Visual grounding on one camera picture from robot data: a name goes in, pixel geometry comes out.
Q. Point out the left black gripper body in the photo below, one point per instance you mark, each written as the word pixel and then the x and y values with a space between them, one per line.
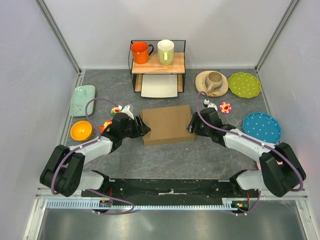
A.
pixel 131 130

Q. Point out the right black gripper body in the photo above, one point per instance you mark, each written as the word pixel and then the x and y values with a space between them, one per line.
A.
pixel 202 129

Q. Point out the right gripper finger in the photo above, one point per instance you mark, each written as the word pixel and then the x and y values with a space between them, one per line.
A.
pixel 191 128
pixel 195 119

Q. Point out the brown cardboard paper box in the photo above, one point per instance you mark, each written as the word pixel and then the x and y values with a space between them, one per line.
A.
pixel 168 125

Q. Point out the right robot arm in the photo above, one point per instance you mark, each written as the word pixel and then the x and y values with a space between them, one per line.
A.
pixel 280 170

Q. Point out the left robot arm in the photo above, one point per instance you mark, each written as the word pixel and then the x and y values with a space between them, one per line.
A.
pixel 64 169

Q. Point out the red rainbow flower toy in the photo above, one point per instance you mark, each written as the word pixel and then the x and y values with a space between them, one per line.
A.
pixel 106 125

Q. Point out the pink flower toy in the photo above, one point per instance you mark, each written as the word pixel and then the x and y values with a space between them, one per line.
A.
pixel 225 107

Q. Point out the beige saucer plate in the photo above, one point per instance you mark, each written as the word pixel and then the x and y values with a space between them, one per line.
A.
pixel 200 84

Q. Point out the beige ceramic cup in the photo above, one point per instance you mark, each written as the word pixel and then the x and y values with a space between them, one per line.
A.
pixel 213 81

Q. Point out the white square plate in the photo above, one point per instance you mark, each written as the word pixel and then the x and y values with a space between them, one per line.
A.
pixel 159 86

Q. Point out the orange bowl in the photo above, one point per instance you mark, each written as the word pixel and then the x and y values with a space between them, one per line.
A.
pixel 81 131

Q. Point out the blue dotted plate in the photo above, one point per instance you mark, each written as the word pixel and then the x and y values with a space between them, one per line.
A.
pixel 262 127

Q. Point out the mint green tray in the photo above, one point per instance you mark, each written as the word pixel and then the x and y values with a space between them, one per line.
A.
pixel 80 97

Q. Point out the green dotted plate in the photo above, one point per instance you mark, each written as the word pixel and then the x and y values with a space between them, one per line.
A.
pixel 244 85

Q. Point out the light green mug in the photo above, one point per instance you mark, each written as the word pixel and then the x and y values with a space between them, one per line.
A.
pixel 165 51

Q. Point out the orange mug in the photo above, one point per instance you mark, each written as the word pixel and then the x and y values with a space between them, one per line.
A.
pixel 141 51

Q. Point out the pink plate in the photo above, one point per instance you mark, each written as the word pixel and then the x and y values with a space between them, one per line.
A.
pixel 268 164

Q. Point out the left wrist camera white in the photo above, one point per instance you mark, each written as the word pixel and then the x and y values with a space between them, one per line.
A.
pixel 126 110

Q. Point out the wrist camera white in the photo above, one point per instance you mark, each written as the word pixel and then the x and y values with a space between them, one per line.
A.
pixel 126 110
pixel 208 104

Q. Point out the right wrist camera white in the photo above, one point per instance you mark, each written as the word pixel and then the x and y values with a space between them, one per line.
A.
pixel 208 104

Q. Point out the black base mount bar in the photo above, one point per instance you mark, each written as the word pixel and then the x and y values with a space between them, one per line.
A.
pixel 173 191

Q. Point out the black wire shelf rack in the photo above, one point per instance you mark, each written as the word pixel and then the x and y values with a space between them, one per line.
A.
pixel 153 65

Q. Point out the white cable duct rail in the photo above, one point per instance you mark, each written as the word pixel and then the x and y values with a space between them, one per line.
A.
pixel 90 204

